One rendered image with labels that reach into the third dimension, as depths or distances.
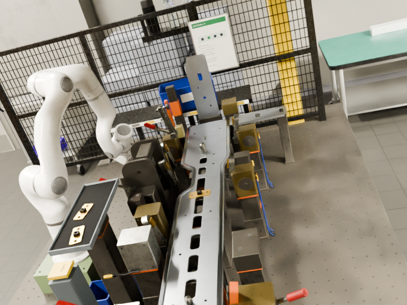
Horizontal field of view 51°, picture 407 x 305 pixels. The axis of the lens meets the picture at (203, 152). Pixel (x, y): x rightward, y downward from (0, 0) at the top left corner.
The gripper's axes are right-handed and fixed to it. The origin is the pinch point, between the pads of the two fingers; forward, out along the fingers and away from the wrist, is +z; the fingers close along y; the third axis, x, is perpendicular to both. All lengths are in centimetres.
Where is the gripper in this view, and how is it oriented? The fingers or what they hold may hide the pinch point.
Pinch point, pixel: (119, 164)
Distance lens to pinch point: 226.1
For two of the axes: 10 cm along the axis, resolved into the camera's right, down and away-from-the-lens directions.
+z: -2.3, 5.2, 8.2
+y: -8.9, -4.6, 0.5
